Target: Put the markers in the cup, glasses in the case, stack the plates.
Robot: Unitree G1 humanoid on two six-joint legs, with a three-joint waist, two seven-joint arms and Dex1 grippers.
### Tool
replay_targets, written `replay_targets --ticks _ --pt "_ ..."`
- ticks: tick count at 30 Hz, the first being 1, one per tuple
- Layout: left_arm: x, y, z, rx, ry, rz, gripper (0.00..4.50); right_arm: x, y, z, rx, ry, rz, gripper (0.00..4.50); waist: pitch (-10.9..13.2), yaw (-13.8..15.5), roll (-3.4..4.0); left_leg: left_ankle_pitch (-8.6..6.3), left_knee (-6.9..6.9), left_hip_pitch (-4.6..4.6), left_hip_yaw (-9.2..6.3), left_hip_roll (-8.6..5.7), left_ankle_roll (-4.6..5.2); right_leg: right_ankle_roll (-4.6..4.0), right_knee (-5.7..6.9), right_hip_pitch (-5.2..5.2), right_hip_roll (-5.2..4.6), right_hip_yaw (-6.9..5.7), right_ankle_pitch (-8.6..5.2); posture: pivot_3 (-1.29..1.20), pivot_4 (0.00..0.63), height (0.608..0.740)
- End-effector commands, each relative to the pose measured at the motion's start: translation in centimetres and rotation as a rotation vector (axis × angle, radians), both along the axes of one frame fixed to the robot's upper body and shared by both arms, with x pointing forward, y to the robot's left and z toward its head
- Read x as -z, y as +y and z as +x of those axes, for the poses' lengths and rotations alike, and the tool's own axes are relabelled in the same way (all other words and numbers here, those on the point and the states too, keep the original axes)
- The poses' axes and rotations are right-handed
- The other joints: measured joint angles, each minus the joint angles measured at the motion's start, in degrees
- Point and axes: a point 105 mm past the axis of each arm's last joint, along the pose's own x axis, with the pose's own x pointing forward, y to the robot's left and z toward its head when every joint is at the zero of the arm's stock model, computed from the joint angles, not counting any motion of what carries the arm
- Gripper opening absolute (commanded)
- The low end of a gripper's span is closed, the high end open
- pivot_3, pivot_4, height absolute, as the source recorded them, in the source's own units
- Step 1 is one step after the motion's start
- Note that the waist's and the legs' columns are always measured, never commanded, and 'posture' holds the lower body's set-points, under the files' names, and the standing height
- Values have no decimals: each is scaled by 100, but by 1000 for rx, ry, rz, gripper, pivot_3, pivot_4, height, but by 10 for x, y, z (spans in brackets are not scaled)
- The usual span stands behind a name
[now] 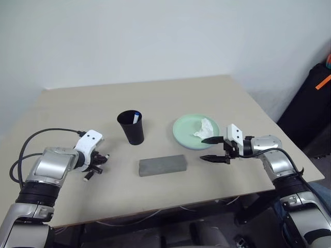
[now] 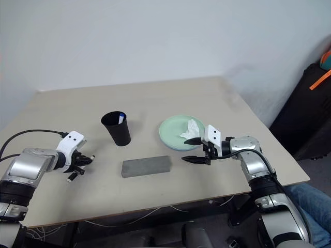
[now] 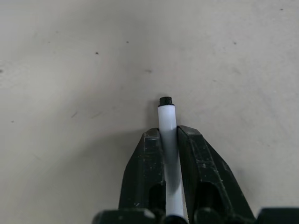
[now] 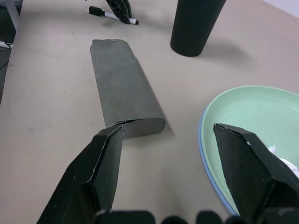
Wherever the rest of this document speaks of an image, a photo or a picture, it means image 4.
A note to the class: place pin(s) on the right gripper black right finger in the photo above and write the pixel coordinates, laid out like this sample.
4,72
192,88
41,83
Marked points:
245,168

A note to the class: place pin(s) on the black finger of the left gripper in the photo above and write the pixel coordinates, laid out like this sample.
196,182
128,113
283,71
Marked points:
116,8
126,11

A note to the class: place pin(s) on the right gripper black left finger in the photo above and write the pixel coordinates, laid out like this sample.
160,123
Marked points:
93,168

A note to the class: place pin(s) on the white marker with black cap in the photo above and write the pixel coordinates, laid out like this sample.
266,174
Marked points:
95,10

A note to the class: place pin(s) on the white tissue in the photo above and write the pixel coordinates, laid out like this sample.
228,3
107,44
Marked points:
292,166

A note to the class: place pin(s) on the green plastic plate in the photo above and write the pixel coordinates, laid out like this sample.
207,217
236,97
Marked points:
245,107

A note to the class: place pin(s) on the grey glasses case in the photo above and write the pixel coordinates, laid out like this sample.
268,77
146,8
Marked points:
121,88

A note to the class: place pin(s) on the blue plastic plate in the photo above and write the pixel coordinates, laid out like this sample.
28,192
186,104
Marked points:
200,144

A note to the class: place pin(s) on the black plastic cup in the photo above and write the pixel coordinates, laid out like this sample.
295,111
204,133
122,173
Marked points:
194,28

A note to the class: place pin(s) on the white metal post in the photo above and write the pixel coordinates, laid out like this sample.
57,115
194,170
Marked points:
15,11

